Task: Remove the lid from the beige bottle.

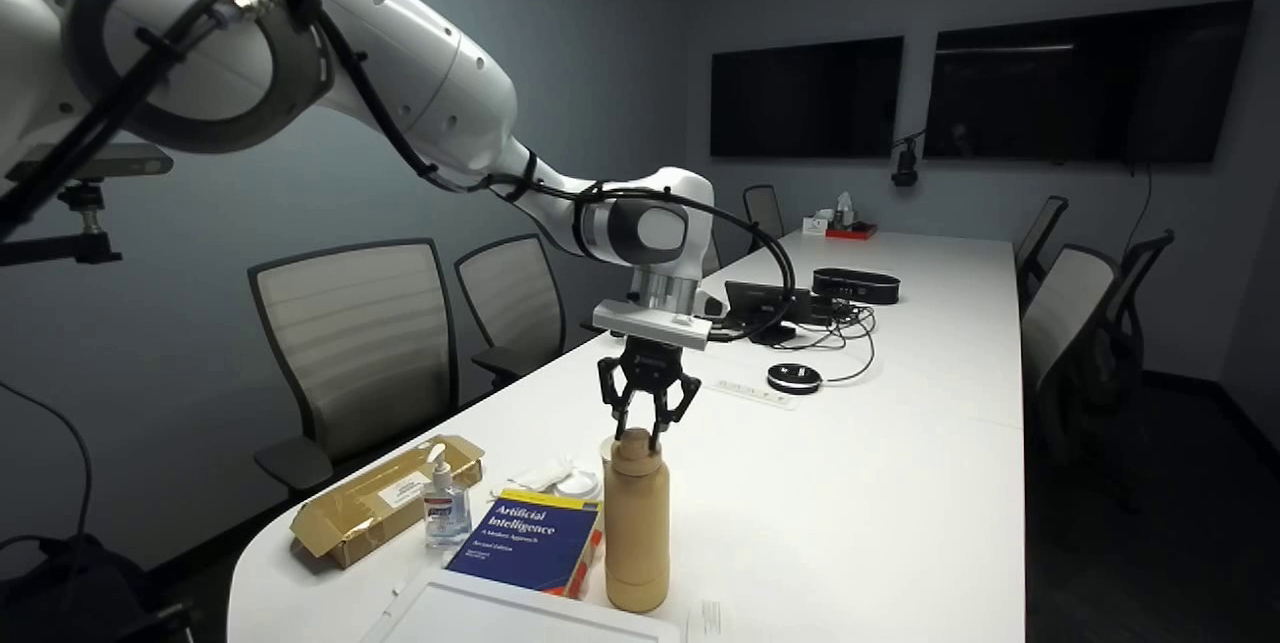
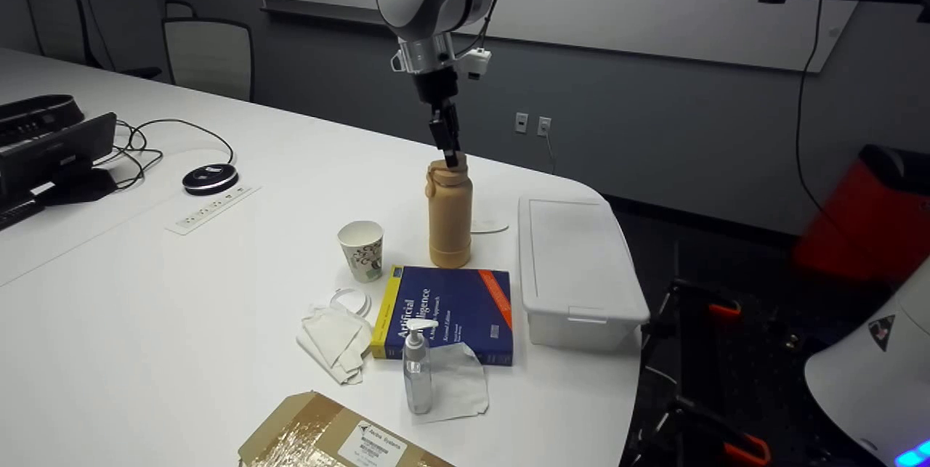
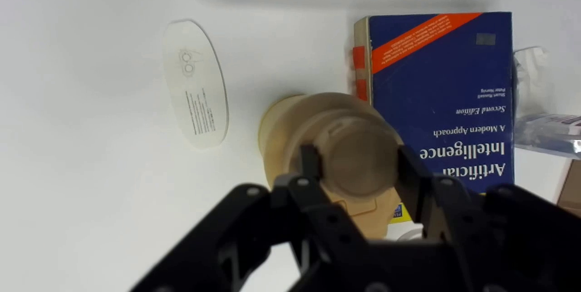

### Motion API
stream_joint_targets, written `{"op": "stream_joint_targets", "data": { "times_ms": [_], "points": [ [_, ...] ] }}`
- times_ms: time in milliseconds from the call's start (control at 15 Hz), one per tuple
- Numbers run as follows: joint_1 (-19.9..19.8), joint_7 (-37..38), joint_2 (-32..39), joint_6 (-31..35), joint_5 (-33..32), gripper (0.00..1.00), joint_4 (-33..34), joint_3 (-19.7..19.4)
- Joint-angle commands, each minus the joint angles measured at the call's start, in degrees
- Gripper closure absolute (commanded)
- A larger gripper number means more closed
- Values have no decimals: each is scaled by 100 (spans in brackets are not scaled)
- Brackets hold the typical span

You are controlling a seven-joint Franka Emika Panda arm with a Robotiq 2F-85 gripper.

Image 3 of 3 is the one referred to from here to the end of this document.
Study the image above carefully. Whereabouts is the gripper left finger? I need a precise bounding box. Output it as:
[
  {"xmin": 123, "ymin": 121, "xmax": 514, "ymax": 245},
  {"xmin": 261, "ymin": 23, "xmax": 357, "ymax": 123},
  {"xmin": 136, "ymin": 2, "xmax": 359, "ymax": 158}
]
[{"xmin": 129, "ymin": 144, "xmax": 369, "ymax": 292}]

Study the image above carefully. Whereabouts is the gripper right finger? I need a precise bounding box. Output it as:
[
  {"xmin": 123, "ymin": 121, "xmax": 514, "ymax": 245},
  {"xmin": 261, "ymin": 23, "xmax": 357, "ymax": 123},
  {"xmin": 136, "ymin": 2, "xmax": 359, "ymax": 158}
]
[{"xmin": 398, "ymin": 146, "xmax": 581, "ymax": 292}]

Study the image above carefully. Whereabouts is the beige bottle lid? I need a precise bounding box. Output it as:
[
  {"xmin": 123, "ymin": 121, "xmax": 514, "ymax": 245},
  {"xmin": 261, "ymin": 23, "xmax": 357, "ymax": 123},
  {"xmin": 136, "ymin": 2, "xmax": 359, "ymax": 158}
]
[{"xmin": 317, "ymin": 117, "xmax": 403, "ymax": 198}]

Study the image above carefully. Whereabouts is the brown cardboard box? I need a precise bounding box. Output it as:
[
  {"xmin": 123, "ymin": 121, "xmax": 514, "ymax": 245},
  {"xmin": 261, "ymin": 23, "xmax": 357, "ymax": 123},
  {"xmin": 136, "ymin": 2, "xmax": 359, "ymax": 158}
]
[{"xmin": 557, "ymin": 159, "xmax": 581, "ymax": 218}]

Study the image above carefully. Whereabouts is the clear plastic packet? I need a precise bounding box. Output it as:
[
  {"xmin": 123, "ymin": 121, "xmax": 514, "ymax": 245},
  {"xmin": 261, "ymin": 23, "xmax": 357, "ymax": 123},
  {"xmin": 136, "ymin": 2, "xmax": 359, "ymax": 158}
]
[{"xmin": 515, "ymin": 113, "xmax": 581, "ymax": 159}]

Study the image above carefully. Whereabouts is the oval beige card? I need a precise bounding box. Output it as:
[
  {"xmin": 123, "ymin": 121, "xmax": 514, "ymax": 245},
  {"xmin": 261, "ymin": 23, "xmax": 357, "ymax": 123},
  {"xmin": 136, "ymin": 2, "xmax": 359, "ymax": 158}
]
[{"xmin": 162, "ymin": 20, "xmax": 230, "ymax": 149}]

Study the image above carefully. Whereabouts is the clear plastic bag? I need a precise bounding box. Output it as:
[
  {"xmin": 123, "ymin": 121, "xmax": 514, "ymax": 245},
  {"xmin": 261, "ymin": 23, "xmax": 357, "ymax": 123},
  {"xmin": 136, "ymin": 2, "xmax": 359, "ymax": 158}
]
[{"xmin": 513, "ymin": 46, "xmax": 557, "ymax": 119}]

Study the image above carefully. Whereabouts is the blue book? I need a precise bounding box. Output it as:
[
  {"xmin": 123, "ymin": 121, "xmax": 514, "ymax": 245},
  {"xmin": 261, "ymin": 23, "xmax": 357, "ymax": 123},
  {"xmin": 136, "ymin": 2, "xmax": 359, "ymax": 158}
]
[{"xmin": 353, "ymin": 11, "xmax": 516, "ymax": 224}]

